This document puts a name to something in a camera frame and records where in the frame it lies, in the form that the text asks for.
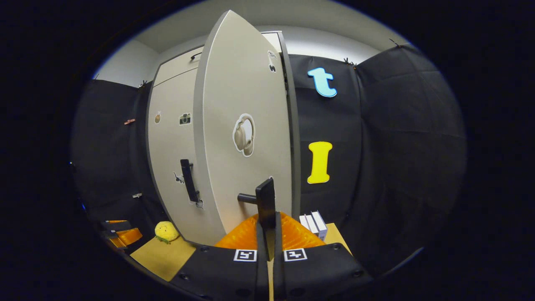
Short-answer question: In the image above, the grey double-door shoe cabinet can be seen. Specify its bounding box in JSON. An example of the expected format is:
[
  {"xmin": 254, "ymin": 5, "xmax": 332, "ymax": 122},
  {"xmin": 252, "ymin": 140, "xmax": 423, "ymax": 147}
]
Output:
[{"xmin": 145, "ymin": 30, "xmax": 302, "ymax": 247}]

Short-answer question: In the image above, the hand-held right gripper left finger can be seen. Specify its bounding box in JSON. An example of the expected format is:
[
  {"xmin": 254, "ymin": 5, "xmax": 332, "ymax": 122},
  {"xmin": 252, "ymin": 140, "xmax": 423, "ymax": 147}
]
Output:
[{"xmin": 168, "ymin": 213, "xmax": 269, "ymax": 301}]

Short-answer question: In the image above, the cabinet door with camera sticker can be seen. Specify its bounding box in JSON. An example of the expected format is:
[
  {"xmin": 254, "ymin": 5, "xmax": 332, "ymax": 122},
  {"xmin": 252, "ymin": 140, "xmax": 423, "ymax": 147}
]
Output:
[{"xmin": 147, "ymin": 68, "xmax": 226, "ymax": 246}]

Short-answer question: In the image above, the black door handle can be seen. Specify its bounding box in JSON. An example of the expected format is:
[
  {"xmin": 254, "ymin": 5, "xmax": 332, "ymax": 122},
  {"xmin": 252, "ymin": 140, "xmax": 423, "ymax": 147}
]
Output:
[
  {"xmin": 180, "ymin": 159, "xmax": 200, "ymax": 203},
  {"xmin": 237, "ymin": 178, "xmax": 277, "ymax": 230}
]

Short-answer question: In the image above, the cabinet door with headphone sticker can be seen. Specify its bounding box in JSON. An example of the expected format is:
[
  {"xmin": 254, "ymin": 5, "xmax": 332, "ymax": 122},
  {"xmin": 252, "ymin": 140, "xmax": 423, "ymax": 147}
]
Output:
[{"xmin": 193, "ymin": 10, "xmax": 293, "ymax": 247}]

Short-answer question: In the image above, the yellow plush toy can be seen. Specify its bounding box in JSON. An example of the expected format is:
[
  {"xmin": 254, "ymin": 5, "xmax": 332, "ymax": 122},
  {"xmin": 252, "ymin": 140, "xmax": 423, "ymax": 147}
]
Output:
[{"xmin": 154, "ymin": 221, "xmax": 180, "ymax": 244}]

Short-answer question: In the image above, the grey cabinet drawer front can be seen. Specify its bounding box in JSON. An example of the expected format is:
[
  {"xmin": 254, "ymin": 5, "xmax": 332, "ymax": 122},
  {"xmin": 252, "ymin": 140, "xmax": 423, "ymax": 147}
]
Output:
[{"xmin": 153, "ymin": 31, "xmax": 283, "ymax": 87}]

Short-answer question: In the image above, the black backdrop cloth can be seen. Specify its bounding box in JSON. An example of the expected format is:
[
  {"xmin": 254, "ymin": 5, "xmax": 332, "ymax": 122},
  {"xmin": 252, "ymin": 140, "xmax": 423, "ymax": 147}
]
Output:
[{"xmin": 70, "ymin": 44, "xmax": 468, "ymax": 276}]

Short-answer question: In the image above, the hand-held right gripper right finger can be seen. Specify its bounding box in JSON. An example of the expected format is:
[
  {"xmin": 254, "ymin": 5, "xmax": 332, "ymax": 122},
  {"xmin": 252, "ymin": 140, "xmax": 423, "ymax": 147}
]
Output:
[{"xmin": 273, "ymin": 211, "xmax": 374, "ymax": 301}]

